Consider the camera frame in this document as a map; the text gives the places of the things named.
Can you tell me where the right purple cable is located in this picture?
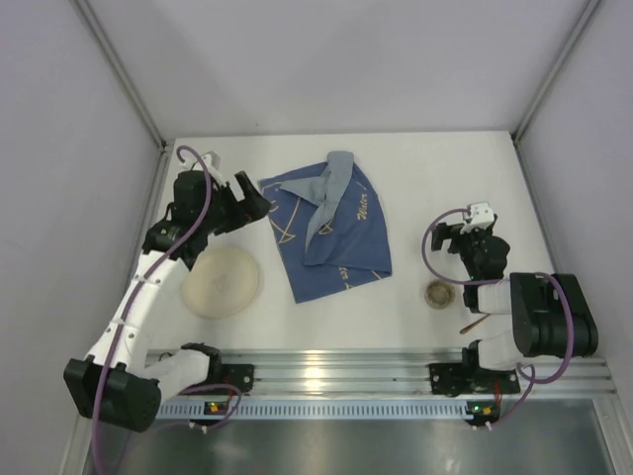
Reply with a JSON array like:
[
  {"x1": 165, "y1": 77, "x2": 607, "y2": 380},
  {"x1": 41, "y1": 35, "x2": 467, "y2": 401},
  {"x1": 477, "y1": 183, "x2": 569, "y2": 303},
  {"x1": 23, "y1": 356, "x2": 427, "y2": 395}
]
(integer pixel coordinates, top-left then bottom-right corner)
[{"x1": 421, "y1": 207, "x2": 578, "y2": 429}]

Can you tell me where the perforated cable duct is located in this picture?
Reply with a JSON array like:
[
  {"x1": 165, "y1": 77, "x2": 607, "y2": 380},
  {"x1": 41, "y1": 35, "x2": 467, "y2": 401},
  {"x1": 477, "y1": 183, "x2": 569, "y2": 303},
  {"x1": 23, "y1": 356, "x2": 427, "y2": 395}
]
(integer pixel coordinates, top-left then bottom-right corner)
[{"x1": 157, "y1": 398, "x2": 498, "y2": 421}]

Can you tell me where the small speckled ceramic cup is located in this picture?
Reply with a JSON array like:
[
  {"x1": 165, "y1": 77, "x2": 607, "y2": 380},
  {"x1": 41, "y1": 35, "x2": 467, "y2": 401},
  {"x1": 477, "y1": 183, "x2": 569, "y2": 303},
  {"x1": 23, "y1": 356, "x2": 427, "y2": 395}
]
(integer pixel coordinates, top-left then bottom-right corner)
[{"x1": 423, "y1": 279, "x2": 455, "y2": 310}]

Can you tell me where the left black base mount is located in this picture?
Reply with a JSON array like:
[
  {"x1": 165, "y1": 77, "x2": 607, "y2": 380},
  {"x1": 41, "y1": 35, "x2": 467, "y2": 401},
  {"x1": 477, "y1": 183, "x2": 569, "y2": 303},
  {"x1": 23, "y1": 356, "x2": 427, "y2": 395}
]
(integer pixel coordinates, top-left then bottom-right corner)
[{"x1": 191, "y1": 363, "x2": 255, "y2": 395}]

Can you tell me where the left aluminium corner post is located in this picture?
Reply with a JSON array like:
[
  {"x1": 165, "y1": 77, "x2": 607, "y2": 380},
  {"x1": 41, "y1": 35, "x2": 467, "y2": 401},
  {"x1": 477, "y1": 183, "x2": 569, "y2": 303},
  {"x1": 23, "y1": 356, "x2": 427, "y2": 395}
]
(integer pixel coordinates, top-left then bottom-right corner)
[{"x1": 69, "y1": 0, "x2": 166, "y2": 149}]

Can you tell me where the right aluminium corner post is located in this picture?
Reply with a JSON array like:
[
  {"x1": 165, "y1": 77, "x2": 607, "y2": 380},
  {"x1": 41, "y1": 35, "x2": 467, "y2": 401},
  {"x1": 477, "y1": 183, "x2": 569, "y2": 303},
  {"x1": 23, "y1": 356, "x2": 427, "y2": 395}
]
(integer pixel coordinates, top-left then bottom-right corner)
[{"x1": 510, "y1": 0, "x2": 603, "y2": 146}]

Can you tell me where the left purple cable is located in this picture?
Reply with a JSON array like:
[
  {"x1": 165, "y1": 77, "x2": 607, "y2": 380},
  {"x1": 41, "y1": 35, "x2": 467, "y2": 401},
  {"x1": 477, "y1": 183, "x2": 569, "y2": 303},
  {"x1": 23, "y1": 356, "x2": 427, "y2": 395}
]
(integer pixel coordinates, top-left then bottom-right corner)
[{"x1": 91, "y1": 144, "x2": 243, "y2": 475}]

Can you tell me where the cream ceramic plate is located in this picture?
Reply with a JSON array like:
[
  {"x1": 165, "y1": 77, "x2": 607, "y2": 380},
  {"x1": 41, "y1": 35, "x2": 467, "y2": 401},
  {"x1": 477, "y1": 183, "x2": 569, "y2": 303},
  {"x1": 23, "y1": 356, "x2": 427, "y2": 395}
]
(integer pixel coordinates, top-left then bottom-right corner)
[{"x1": 181, "y1": 246, "x2": 260, "y2": 320}]

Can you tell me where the copper spoon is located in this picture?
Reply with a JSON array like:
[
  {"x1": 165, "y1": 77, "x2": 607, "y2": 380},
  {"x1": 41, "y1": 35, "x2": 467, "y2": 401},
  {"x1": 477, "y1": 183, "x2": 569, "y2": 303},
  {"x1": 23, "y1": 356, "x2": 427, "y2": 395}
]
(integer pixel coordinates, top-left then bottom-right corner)
[{"x1": 459, "y1": 314, "x2": 490, "y2": 334}]

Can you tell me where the purple cable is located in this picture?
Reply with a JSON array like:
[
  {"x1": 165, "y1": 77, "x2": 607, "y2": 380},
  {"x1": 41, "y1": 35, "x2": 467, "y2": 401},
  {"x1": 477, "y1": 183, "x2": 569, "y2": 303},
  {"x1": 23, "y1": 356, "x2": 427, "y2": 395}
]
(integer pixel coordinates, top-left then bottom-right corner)
[
  {"x1": 421, "y1": 207, "x2": 578, "y2": 429},
  {"x1": 91, "y1": 144, "x2": 243, "y2": 475}
]

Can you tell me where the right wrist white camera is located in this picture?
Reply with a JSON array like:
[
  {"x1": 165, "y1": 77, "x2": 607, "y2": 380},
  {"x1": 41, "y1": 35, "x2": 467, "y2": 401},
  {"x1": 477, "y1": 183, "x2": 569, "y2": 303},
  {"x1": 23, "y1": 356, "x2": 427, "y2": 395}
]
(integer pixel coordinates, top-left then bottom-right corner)
[{"x1": 460, "y1": 202, "x2": 497, "y2": 235}]

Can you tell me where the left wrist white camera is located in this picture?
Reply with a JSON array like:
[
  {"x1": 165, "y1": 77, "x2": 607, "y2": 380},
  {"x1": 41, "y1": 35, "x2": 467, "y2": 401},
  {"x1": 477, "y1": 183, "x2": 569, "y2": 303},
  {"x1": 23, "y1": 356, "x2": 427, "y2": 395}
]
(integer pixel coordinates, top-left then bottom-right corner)
[{"x1": 202, "y1": 150, "x2": 226, "y2": 185}]

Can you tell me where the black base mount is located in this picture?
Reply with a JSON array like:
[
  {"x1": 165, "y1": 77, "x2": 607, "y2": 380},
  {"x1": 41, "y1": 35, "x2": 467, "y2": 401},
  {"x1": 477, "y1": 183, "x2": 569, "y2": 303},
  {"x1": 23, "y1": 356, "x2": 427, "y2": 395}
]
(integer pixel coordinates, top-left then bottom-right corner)
[
  {"x1": 428, "y1": 363, "x2": 521, "y2": 398},
  {"x1": 191, "y1": 363, "x2": 255, "y2": 395}
]

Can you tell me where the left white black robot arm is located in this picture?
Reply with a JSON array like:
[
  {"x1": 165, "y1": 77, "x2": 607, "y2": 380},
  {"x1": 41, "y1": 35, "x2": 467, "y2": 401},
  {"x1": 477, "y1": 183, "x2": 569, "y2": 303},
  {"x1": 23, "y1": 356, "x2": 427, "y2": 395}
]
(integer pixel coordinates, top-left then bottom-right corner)
[{"x1": 63, "y1": 170, "x2": 271, "y2": 432}]

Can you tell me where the blue placemat with gold print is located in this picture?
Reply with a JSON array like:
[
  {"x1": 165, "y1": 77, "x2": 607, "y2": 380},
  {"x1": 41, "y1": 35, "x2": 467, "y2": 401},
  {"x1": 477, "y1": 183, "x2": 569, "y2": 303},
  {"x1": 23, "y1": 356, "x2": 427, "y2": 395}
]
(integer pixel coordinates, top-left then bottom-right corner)
[{"x1": 259, "y1": 150, "x2": 393, "y2": 304}]

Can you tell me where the aluminium corner post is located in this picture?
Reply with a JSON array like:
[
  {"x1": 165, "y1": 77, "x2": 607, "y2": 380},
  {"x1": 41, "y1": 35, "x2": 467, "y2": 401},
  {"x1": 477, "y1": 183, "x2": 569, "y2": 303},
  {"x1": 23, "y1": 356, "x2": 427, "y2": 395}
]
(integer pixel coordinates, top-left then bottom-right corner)
[
  {"x1": 510, "y1": 0, "x2": 603, "y2": 146},
  {"x1": 69, "y1": 0, "x2": 166, "y2": 149}
]

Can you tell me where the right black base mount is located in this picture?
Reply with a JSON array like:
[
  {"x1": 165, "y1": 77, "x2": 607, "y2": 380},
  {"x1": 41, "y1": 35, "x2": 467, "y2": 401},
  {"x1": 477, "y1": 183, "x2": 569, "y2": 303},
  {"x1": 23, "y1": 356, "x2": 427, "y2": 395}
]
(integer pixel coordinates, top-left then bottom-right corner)
[{"x1": 428, "y1": 363, "x2": 521, "y2": 398}]

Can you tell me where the wrist white camera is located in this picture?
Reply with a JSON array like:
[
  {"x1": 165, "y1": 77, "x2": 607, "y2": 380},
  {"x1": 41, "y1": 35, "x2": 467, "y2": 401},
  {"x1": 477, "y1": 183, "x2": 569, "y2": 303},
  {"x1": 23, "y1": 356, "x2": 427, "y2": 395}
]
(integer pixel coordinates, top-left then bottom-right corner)
[
  {"x1": 202, "y1": 150, "x2": 226, "y2": 185},
  {"x1": 460, "y1": 202, "x2": 497, "y2": 235}
]

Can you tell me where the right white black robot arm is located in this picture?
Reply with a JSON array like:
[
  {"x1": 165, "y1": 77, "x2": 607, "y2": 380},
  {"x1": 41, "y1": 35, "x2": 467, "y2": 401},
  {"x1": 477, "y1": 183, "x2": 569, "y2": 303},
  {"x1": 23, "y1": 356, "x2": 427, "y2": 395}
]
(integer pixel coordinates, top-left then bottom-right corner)
[{"x1": 422, "y1": 223, "x2": 598, "y2": 397}]

